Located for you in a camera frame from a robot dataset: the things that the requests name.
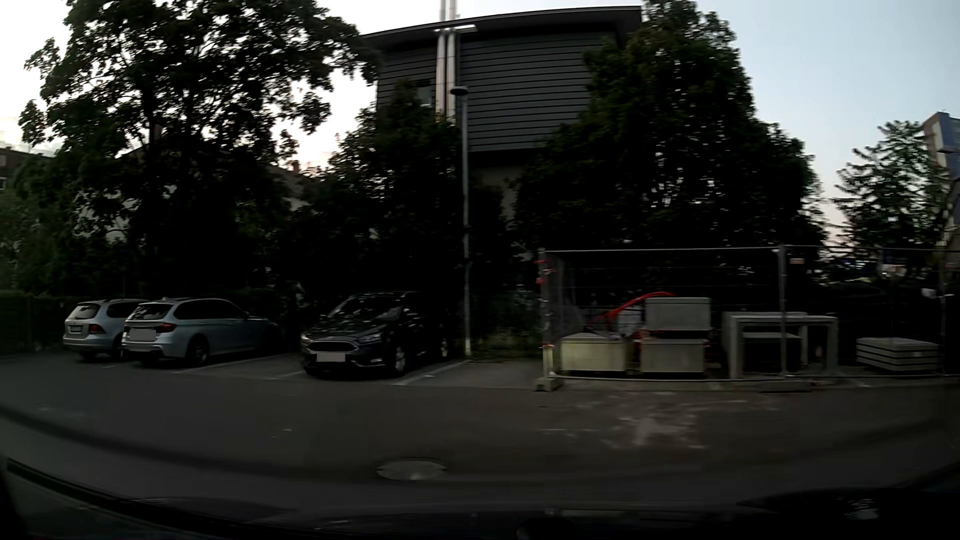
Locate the dark hatchback car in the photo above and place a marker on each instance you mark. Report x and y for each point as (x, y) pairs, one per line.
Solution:
(367, 337)

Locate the pale concrete block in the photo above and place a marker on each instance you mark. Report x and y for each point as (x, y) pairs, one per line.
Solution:
(592, 352)
(678, 313)
(673, 355)

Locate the red pipe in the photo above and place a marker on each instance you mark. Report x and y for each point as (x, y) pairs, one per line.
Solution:
(637, 301)

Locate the dark clad building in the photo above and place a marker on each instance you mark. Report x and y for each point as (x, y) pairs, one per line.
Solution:
(525, 82)

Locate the large dark tree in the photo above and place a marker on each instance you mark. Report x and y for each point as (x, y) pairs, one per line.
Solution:
(172, 135)
(667, 150)

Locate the grey asphalt road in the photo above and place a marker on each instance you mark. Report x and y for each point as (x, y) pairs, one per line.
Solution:
(300, 427)

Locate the car's own bonnet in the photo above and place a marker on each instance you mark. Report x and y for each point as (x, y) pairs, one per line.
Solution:
(480, 517)

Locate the light blue estate car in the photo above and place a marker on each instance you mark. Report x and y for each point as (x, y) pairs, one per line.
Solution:
(187, 330)

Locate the silver estate car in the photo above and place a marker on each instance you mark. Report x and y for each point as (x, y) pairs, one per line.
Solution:
(91, 328)

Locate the stack of concrete slabs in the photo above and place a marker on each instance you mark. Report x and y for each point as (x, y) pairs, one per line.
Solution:
(897, 354)

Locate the dark hedge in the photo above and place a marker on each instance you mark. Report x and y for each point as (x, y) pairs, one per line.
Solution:
(30, 322)

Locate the tall blue building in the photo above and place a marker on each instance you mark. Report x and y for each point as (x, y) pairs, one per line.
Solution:
(943, 139)

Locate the lamp post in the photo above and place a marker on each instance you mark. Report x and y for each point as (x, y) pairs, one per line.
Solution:
(465, 225)

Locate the concrete frame element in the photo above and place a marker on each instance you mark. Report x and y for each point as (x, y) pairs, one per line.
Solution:
(780, 324)

